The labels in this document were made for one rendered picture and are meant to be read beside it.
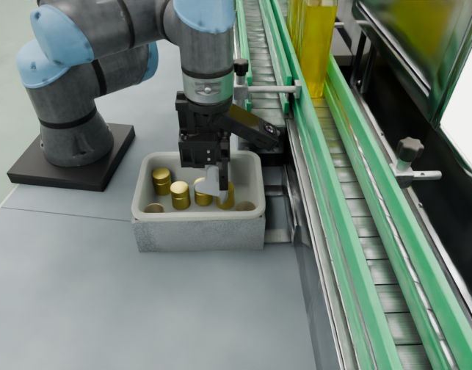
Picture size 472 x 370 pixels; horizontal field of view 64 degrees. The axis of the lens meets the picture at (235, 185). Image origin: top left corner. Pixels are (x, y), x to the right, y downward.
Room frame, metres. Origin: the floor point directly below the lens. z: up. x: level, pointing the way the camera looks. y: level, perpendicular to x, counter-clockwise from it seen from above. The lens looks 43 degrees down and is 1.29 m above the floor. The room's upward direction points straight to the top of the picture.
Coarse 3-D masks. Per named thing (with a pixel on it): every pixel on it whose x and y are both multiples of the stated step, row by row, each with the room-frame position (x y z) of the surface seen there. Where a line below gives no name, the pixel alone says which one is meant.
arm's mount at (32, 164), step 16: (112, 128) 0.75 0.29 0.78; (128, 128) 0.75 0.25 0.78; (32, 144) 0.69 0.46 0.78; (128, 144) 0.72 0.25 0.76; (32, 160) 0.63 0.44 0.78; (112, 160) 0.64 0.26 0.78; (16, 176) 0.59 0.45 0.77; (32, 176) 0.59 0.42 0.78; (48, 176) 0.58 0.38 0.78; (64, 176) 0.58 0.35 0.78; (80, 176) 0.58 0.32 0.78; (96, 176) 0.59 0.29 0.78
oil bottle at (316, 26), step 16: (304, 0) 0.76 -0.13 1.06; (320, 0) 0.72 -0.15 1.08; (336, 0) 0.73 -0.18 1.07; (304, 16) 0.74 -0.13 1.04; (320, 16) 0.72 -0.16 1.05; (304, 32) 0.72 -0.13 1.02; (320, 32) 0.72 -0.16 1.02; (304, 48) 0.72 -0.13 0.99; (320, 48) 0.72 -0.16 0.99; (304, 64) 0.72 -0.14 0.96; (320, 64) 0.72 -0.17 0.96; (320, 80) 0.72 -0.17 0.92; (320, 96) 0.72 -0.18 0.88
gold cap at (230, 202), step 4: (228, 184) 0.52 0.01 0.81; (232, 184) 0.52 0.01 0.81; (228, 188) 0.51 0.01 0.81; (232, 188) 0.51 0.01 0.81; (228, 192) 0.50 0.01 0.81; (232, 192) 0.50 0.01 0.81; (228, 196) 0.50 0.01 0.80; (232, 196) 0.50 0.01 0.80; (228, 200) 0.50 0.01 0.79; (232, 200) 0.50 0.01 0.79; (220, 204) 0.50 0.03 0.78; (224, 204) 0.50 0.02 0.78; (228, 204) 0.50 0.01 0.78; (232, 204) 0.50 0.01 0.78; (224, 208) 0.50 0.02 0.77; (228, 208) 0.50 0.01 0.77
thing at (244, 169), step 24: (144, 168) 0.53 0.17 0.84; (168, 168) 0.57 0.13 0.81; (192, 168) 0.57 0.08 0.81; (240, 168) 0.58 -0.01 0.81; (144, 192) 0.48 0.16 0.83; (192, 192) 0.54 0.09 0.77; (240, 192) 0.54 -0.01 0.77; (144, 216) 0.42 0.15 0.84; (168, 216) 0.42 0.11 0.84; (192, 216) 0.42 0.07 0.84; (216, 216) 0.42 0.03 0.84; (240, 216) 0.42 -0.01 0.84
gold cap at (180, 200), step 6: (174, 186) 0.51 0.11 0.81; (180, 186) 0.51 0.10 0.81; (186, 186) 0.51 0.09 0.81; (174, 192) 0.50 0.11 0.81; (180, 192) 0.50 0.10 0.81; (186, 192) 0.50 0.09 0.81; (174, 198) 0.50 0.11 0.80; (180, 198) 0.50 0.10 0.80; (186, 198) 0.50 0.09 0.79; (174, 204) 0.50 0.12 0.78; (180, 204) 0.50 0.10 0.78; (186, 204) 0.50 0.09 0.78
